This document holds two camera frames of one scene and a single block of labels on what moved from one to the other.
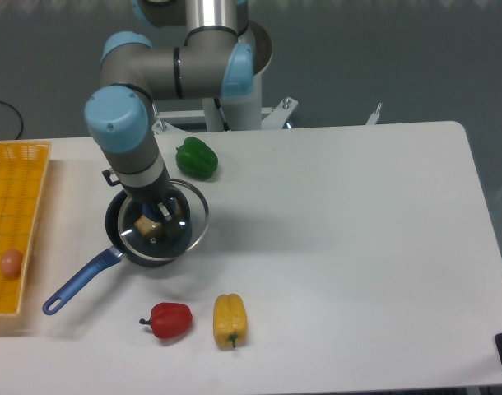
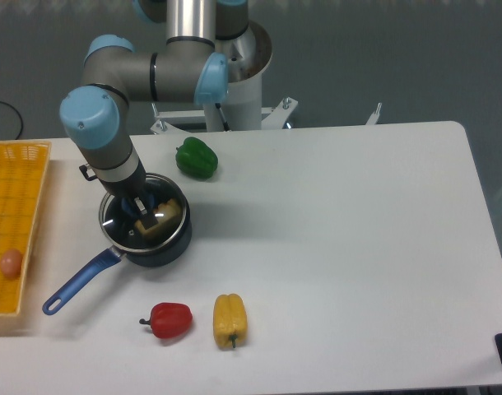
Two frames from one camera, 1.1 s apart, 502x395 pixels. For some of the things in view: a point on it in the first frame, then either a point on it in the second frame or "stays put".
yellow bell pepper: (230, 321) stays put
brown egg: (11, 262) stays put
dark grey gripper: (154, 197) to (134, 187)
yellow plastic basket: (16, 171) stays put
